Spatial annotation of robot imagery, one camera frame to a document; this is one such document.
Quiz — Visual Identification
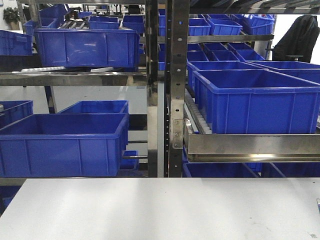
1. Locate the steel shelving rack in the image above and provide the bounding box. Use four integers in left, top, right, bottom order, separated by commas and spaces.
0, 0, 320, 179

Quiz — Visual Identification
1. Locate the blue crate right shelf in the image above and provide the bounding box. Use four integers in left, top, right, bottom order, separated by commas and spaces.
194, 69, 320, 134

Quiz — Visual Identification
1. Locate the blue crate lower left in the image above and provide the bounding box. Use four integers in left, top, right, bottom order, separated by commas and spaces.
0, 113, 129, 178

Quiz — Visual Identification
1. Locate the blue crate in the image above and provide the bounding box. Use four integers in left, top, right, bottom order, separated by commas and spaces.
34, 28, 140, 68
0, 113, 129, 178

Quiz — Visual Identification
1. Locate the blue crate upper left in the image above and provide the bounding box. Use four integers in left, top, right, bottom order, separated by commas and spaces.
34, 28, 140, 68

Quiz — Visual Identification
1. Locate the black jacket on chair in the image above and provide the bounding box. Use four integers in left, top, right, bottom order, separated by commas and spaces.
272, 15, 320, 63

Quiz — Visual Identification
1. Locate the potted plant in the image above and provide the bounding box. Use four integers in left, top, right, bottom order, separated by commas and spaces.
3, 7, 20, 31

